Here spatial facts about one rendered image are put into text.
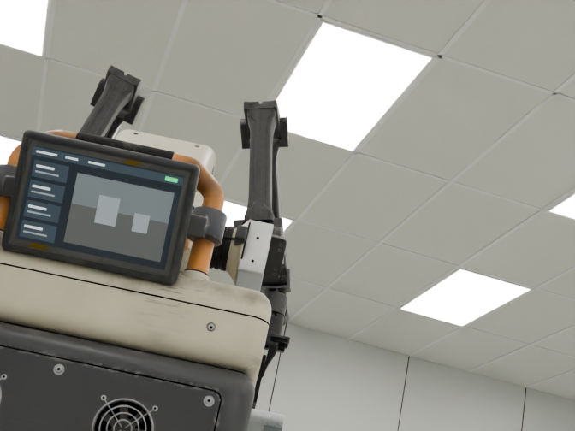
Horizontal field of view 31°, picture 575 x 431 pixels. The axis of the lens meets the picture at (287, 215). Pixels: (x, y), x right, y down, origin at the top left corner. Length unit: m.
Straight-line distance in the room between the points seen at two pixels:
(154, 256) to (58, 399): 0.24
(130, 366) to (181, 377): 0.07
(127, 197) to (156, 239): 0.07
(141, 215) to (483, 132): 4.18
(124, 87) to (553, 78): 3.02
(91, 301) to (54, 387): 0.13
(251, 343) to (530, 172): 4.52
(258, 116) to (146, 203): 0.86
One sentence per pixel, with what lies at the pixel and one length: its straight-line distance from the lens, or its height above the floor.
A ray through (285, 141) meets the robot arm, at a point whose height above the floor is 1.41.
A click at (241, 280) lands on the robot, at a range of 1.95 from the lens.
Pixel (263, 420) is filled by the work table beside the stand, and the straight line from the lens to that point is 2.25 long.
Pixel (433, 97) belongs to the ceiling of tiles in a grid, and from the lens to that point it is 5.27.
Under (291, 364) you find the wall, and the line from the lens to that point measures 9.27.
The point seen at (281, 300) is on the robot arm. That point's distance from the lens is 2.49.
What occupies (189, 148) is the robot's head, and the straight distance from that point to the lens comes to 2.05.
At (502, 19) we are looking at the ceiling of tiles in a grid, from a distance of 4.65.
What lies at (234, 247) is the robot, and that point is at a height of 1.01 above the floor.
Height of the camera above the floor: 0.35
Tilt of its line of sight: 22 degrees up
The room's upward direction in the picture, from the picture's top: 12 degrees clockwise
